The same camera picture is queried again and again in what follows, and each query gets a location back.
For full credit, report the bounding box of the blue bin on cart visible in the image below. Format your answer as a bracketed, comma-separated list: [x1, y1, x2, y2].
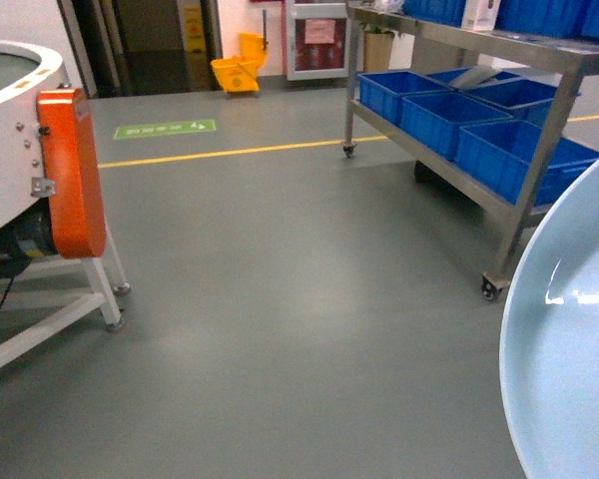
[398, 93, 512, 162]
[358, 70, 452, 125]
[455, 121, 599, 207]
[461, 79, 557, 127]

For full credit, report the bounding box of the round white conveyor table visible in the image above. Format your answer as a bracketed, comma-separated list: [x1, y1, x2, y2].
[0, 38, 132, 383]

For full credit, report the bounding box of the orange motor guard cover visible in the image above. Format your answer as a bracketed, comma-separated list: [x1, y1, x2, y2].
[37, 88, 107, 258]

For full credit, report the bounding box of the stainless steel shelf cart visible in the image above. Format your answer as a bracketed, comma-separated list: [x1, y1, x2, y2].
[343, 6, 599, 300]

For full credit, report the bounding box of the black conveyor motor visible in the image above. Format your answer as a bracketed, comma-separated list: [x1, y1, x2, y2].
[0, 211, 58, 279]

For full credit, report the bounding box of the light blue oval tray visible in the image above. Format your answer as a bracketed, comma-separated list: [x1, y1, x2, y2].
[499, 160, 599, 478]

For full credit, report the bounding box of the yellow mop bucket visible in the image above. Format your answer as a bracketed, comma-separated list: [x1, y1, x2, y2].
[211, 32, 269, 95]

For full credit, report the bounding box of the green floor sign sticker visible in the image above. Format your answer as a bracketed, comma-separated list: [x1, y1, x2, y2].
[113, 119, 217, 141]

